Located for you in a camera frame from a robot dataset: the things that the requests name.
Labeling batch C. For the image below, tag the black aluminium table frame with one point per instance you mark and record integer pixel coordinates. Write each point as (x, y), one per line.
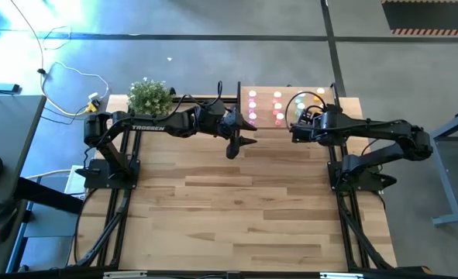
(190, 275)

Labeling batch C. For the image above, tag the yellow plug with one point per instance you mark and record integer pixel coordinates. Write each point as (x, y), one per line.
(91, 107)

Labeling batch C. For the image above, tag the blue-grey metal table frame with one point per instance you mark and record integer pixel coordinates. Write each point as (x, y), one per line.
(443, 182)

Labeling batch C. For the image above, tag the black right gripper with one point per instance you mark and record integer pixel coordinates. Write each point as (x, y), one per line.
(317, 129)

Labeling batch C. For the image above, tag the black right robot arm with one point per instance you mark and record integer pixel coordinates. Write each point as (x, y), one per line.
(376, 129)

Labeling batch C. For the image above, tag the black mat with striped edge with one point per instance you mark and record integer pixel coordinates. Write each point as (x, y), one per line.
(430, 15)

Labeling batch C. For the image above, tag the wooden shelf with black frame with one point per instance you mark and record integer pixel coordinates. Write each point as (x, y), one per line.
(265, 108)

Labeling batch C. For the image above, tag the orange medicine bottle white cap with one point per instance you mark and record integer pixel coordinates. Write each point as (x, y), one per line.
(320, 91)

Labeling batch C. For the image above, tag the white power adapter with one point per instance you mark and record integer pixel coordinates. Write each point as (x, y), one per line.
(94, 97)

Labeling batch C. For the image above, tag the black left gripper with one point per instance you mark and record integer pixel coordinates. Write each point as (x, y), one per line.
(224, 124)

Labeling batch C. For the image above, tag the black desk leg bar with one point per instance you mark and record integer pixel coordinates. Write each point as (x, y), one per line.
(46, 195)

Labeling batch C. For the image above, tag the white box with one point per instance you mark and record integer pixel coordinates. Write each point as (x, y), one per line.
(71, 186)

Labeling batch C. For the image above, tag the grey desk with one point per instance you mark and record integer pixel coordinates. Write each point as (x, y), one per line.
(7, 128)

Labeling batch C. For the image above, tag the green potted plant black pot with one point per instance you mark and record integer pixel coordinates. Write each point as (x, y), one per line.
(150, 97)

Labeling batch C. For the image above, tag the black computer mouse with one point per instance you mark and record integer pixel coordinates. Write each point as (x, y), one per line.
(0, 228)

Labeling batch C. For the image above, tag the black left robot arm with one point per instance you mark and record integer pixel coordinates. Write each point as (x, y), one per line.
(151, 127)

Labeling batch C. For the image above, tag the grey panel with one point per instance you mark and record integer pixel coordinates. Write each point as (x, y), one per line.
(46, 221)

